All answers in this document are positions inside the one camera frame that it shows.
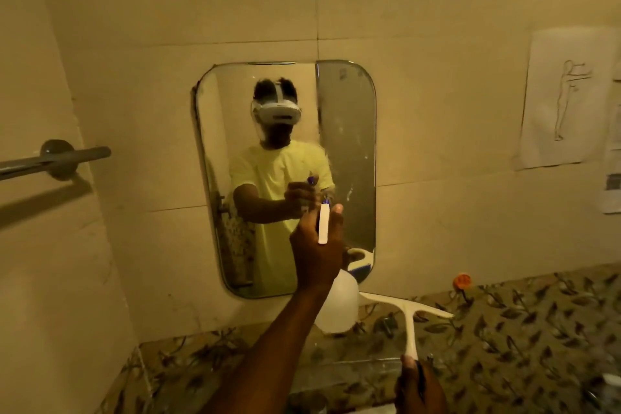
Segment clear glass shelf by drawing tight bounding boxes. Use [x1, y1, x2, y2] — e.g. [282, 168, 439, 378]
[291, 355, 406, 383]

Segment metal towel bar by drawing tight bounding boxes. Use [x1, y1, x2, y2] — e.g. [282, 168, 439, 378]
[0, 139, 112, 182]

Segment rounded wall mirror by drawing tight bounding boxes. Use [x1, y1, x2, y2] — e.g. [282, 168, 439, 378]
[192, 60, 378, 301]

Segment white squeegee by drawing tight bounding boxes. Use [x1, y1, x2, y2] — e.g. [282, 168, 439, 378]
[358, 291, 455, 362]

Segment person's right hand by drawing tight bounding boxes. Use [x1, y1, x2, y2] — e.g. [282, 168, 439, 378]
[393, 355, 450, 414]

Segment person's left hand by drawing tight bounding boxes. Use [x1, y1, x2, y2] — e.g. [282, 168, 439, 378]
[289, 203, 346, 291]

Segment printed paper sheet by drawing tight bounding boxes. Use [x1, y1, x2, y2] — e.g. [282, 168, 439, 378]
[601, 103, 621, 215]

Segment paper with figure drawing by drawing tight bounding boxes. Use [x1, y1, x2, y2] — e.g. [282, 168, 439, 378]
[513, 26, 620, 172]

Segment white spray bottle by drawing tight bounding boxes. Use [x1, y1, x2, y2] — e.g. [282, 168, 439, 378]
[314, 199, 361, 335]

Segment person's left forearm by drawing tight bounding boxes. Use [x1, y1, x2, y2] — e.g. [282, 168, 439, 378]
[201, 279, 361, 414]

